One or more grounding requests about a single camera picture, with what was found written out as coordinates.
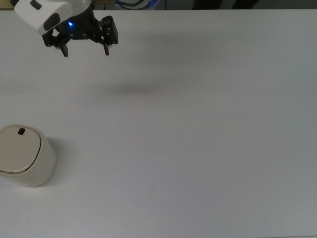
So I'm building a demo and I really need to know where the blue cable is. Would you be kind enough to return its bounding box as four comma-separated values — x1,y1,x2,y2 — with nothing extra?
115,0,159,7

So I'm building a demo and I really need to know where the small white trash can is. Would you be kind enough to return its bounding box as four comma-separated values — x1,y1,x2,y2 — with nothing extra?
0,124,57,188

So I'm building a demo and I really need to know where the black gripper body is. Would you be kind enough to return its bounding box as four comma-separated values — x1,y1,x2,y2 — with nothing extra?
57,7,103,41

